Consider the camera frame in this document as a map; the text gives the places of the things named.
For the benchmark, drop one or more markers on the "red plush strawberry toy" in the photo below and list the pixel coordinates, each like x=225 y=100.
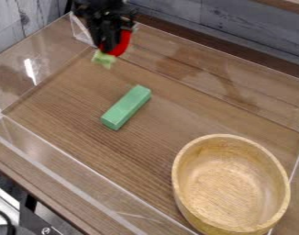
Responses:
x=107 y=58

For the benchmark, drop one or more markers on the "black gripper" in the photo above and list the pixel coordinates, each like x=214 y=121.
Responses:
x=108 y=12

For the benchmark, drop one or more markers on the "green rectangular block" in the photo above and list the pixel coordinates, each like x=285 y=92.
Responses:
x=126 y=107

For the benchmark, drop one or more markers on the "clear acrylic corner bracket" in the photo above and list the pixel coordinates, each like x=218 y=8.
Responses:
x=79 y=30

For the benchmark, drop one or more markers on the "wooden bowl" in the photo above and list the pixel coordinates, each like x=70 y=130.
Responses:
x=231 y=186

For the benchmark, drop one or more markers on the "clear acrylic table enclosure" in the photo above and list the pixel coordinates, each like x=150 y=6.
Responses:
x=106 y=178

